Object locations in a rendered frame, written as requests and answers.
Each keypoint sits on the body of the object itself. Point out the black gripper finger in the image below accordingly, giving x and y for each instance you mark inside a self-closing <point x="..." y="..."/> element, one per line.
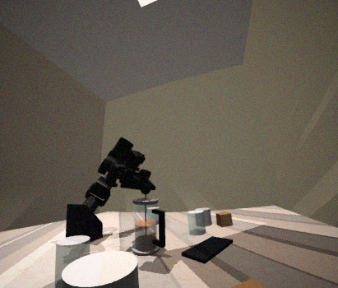
<point x="131" y="181"/>
<point x="147" y="181"/>

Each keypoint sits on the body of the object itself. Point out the glass french press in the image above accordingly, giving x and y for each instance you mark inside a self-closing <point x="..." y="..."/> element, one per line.
<point x="145" y="222"/>

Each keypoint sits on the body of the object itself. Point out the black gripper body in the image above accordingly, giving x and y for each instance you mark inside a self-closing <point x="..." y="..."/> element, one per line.
<point x="117" y="171"/>

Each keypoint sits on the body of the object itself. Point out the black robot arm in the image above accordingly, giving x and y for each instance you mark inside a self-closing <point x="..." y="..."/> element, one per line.
<point x="122" y="152"/>

